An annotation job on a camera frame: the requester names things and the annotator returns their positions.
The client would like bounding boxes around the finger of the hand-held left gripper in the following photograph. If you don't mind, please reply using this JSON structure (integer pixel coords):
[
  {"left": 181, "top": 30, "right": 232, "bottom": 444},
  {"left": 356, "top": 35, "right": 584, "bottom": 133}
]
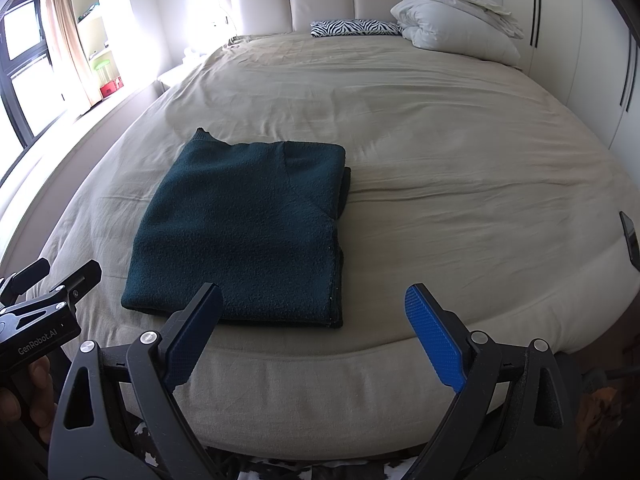
[
  {"left": 10, "top": 260, "right": 103, "bottom": 317},
  {"left": 0, "top": 258, "right": 51, "bottom": 308}
]

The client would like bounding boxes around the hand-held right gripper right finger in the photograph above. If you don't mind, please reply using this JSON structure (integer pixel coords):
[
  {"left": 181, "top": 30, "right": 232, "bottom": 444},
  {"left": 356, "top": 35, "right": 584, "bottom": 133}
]
[{"left": 404, "top": 283, "right": 588, "bottom": 480}]

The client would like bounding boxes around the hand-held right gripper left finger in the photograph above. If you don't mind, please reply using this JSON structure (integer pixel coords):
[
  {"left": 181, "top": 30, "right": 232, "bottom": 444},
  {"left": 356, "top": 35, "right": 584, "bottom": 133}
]
[{"left": 48, "top": 283, "right": 224, "bottom": 480}]

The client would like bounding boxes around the dark green sweater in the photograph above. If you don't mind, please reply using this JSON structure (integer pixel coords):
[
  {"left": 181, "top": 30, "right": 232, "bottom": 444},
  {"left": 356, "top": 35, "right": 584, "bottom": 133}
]
[{"left": 120, "top": 128, "right": 352, "bottom": 330}]

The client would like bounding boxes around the person's left hand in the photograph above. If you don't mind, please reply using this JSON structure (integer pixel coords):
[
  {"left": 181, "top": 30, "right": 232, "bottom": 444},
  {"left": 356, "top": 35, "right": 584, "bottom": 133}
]
[{"left": 0, "top": 357, "right": 57, "bottom": 448}]

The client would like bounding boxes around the bed with beige sheet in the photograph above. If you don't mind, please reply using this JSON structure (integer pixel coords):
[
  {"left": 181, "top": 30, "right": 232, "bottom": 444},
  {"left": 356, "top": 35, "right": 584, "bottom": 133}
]
[{"left": 0, "top": 32, "right": 640, "bottom": 461}]

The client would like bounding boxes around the black phone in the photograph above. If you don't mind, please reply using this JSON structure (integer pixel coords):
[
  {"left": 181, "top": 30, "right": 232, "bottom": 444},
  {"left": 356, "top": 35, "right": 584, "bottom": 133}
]
[{"left": 619, "top": 211, "right": 640, "bottom": 267}]

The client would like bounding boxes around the white nightstand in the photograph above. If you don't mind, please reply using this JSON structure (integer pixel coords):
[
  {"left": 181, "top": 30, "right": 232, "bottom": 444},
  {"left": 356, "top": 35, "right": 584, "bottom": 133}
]
[{"left": 157, "top": 65, "right": 193, "bottom": 96}]

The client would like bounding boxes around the beige curtain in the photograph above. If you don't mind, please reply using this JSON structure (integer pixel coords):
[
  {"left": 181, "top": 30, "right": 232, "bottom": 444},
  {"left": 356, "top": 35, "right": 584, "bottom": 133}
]
[{"left": 40, "top": 0, "right": 101, "bottom": 113}]

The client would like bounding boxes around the black framed window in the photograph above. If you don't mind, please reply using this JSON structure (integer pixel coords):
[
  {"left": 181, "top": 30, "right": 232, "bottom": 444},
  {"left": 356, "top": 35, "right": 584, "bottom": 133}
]
[{"left": 0, "top": 0, "right": 56, "bottom": 153}]

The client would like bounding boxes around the white folded duvet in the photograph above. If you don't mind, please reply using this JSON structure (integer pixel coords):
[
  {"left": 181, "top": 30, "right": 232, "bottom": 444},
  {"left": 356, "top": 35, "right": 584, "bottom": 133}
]
[{"left": 390, "top": 0, "right": 526, "bottom": 68}]

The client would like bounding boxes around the zebra print pillow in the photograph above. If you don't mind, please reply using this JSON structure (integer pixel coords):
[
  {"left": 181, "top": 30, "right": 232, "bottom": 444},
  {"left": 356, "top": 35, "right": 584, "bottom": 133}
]
[{"left": 310, "top": 19, "right": 403, "bottom": 38}]

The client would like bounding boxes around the white wardrobe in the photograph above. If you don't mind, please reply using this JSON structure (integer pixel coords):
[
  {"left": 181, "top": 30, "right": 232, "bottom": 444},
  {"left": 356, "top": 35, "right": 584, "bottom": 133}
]
[{"left": 515, "top": 0, "right": 640, "bottom": 151}]

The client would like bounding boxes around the white wall shelf unit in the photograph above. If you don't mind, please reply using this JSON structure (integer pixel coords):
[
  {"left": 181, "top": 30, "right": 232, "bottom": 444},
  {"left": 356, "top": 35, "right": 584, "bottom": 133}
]
[{"left": 67, "top": 0, "right": 131, "bottom": 101}]

